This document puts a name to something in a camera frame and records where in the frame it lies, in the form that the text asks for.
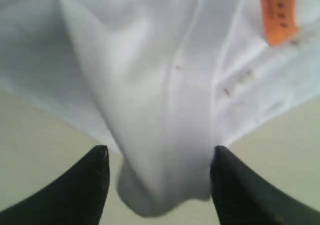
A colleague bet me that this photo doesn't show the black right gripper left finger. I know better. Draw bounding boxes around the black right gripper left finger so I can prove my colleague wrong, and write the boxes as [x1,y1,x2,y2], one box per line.
[0,145,110,225]

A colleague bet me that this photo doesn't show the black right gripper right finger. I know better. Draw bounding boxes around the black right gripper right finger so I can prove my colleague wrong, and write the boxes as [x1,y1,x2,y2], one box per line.
[210,145,320,225]

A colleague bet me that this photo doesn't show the white t-shirt red lettering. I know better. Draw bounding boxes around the white t-shirt red lettering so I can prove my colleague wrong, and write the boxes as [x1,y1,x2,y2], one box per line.
[0,0,320,217]

